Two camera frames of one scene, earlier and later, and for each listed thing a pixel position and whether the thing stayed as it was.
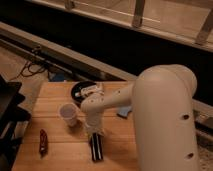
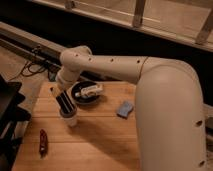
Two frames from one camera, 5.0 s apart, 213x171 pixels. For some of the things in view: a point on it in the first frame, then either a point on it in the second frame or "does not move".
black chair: [11, 113] does not move
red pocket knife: [43, 143] does not move
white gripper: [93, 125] -> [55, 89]
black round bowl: [76, 91] does not move
